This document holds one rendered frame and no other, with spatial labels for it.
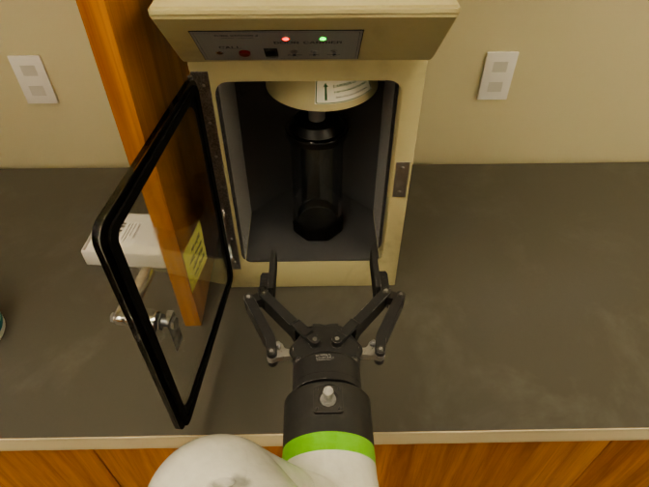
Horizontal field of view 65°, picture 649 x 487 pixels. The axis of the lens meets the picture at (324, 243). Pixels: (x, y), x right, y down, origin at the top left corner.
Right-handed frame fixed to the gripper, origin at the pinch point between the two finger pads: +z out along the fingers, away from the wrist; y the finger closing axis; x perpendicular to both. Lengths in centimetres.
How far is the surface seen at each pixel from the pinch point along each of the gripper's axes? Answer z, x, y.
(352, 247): 20.5, 18.1, -5.8
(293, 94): 20.7, -13.8, 4.1
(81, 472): -9, 46, 45
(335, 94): 19.7, -14.2, -2.1
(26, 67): 60, 1, 64
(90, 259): 24, 24, 46
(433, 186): 49, 26, -27
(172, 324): -10.7, -0.8, 18.3
